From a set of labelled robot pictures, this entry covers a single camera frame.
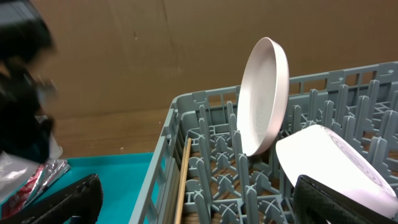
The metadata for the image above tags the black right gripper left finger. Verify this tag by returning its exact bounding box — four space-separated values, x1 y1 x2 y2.
1 174 103 224

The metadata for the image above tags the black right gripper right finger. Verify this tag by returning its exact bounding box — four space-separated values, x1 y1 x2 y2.
293 175 395 224

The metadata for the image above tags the red snack wrapper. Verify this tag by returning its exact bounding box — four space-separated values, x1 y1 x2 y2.
1 159 71 219

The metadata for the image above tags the pink white bowl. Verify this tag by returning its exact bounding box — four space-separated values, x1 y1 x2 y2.
275 124 397 218

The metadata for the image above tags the white tissue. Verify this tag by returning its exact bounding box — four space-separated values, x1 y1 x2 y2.
1 134 63 203

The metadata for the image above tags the wooden chopstick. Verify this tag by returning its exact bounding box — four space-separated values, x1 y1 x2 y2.
174 138 192 224

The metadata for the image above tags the large white plate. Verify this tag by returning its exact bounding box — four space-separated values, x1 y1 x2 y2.
237 37 289 156

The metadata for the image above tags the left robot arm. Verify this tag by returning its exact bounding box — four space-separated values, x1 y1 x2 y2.
1 1 54 163

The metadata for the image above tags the teal plastic tray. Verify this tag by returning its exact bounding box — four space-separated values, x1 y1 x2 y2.
34 152 153 223

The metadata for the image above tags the grey dish rack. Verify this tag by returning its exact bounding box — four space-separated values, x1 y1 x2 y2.
129 62 397 223

